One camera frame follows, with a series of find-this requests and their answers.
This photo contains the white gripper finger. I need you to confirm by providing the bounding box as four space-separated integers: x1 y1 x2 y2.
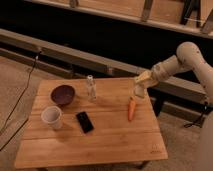
134 84 145 98

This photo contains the black smartphone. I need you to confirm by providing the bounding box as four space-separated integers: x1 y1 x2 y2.
76 112 94 133

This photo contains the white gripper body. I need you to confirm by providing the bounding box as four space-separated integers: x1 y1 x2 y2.
141 71 158 89

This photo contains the orange carrot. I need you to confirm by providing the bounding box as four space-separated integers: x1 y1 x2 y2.
128 97 136 121

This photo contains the black cable on floor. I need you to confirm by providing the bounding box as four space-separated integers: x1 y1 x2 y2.
0 50 42 152

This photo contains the white ceramic cup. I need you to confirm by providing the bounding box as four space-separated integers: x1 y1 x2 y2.
41 106 62 130

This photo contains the dark purple bowl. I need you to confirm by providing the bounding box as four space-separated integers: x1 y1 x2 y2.
50 85 75 106

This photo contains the white sponge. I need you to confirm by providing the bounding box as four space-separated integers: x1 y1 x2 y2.
134 70 151 84

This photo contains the wooden table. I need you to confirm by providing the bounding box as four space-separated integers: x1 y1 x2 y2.
15 78 168 169

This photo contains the clear plastic bottle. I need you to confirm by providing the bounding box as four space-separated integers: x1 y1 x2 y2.
86 75 97 100

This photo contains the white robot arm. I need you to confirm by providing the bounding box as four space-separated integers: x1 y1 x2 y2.
133 42 213 171

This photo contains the black cable at right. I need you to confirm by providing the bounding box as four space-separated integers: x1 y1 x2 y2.
183 103 211 129

